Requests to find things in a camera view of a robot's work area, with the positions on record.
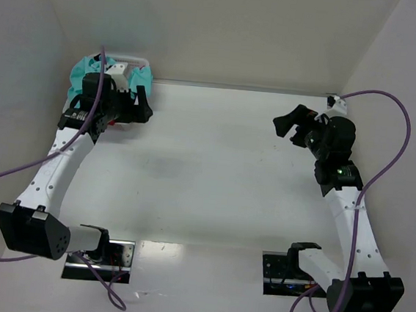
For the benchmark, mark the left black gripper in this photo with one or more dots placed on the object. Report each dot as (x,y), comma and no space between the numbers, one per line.
(130,105)

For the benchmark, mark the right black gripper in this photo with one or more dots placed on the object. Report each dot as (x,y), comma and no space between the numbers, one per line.
(299,124)

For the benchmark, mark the teal t shirt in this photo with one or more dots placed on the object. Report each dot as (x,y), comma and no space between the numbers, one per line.
(141,79)

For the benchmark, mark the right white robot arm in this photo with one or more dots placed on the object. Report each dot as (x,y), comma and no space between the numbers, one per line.
(365,283)

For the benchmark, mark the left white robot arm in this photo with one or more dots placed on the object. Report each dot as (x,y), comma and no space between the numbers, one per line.
(31,224)

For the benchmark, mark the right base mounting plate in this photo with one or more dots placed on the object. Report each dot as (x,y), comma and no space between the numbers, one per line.
(278,280)

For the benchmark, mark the base mounting plate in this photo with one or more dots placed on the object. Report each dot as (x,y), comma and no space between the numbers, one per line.
(278,280)
(114,260)

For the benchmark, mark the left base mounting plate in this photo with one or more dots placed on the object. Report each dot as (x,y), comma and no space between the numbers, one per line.
(114,260)

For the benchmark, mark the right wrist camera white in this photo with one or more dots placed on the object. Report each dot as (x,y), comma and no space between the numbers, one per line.
(336,107)

